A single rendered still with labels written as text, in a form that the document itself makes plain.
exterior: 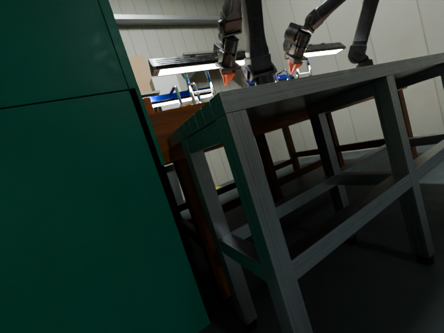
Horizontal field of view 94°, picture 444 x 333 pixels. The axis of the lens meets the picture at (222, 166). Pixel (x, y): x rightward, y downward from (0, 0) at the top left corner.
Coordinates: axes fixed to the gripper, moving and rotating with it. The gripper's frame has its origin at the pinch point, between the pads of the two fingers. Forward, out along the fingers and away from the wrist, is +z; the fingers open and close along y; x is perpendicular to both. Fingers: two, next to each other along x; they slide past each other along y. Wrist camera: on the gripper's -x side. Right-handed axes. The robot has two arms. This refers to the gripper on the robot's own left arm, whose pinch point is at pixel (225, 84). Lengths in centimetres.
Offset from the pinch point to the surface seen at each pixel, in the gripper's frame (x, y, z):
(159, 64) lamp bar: -27.8, 22.0, 0.3
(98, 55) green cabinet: 3, 50, -18
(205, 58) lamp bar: -29.0, -4.8, 0.2
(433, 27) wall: -8, -218, -17
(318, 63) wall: -97, -215, 50
